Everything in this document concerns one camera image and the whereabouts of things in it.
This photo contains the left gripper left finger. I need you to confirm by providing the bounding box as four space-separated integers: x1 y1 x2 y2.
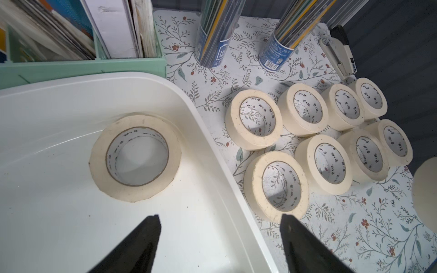
90 215 162 273

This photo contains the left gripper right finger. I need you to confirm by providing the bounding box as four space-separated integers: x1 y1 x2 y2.
280 214 352 273

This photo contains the cream masking tape roll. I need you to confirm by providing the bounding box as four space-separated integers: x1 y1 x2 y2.
294 134 353 195
412 157 437 233
322 84 365 131
365 119 413 167
244 151 309 224
278 84 329 137
225 89 283 151
89 115 182 202
348 77 388 120
337 129 390 183

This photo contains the white plastic storage box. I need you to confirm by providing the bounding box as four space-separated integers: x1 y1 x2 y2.
1 72 278 273

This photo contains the floral table mat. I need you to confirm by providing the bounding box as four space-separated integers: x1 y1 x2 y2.
154 10 437 273

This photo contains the black white stapler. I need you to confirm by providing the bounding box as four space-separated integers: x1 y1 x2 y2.
319 25 357 81

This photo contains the mint green file organizer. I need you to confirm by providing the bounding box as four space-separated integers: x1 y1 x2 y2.
1 26 167 89

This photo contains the right blue-capped pencil tube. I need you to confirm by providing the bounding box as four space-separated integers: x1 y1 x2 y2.
259 0 336 72

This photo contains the blue-capped pencil tube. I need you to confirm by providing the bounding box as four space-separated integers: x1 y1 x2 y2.
259 0 336 72
194 0 245 68

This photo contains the white binder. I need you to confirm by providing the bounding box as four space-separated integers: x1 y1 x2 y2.
81 0 139 59

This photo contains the left blue-capped pencil tube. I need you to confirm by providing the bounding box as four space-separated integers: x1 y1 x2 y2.
194 0 245 68

